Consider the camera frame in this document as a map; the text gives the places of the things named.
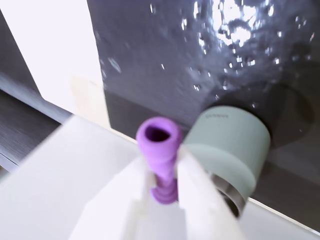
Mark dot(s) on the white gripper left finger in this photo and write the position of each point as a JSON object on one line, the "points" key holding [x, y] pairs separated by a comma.
{"points": [[112, 200]]}

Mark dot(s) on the sage green cup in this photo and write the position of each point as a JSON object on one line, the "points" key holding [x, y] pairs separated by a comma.
{"points": [[232, 142]]}

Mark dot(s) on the purple pen grip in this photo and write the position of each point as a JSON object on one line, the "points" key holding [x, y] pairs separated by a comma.
{"points": [[162, 150]]}

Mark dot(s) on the grey fabric sofa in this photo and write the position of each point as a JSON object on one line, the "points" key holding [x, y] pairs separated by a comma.
{"points": [[22, 120]]}

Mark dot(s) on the glossy black mat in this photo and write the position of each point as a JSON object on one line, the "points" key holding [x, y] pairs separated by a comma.
{"points": [[162, 50]]}

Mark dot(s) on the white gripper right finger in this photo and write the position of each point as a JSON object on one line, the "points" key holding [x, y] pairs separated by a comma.
{"points": [[200, 200]]}

